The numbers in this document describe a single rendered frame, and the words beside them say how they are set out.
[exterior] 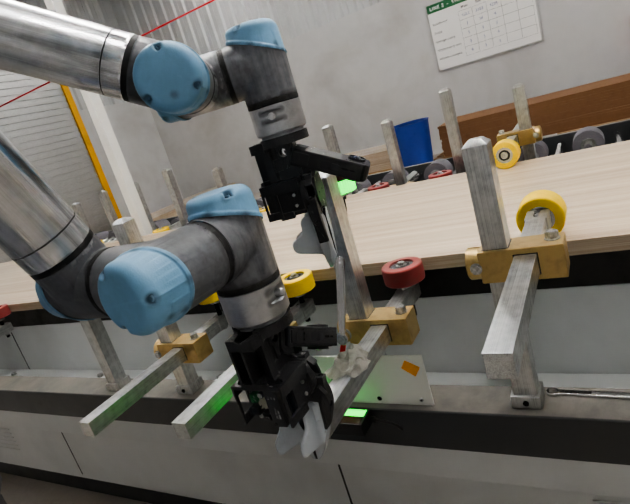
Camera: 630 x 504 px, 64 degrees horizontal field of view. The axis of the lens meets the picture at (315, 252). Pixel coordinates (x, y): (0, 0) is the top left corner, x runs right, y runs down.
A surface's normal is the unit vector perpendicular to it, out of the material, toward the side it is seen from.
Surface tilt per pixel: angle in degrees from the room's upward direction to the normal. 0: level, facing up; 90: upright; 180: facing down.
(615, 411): 0
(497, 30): 90
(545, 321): 90
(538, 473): 90
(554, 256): 90
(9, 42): 101
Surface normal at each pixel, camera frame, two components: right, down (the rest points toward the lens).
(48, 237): 0.60, 0.20
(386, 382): -0.44, 0.37
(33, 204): 0.79, -0.04
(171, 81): 0.07, 0.26
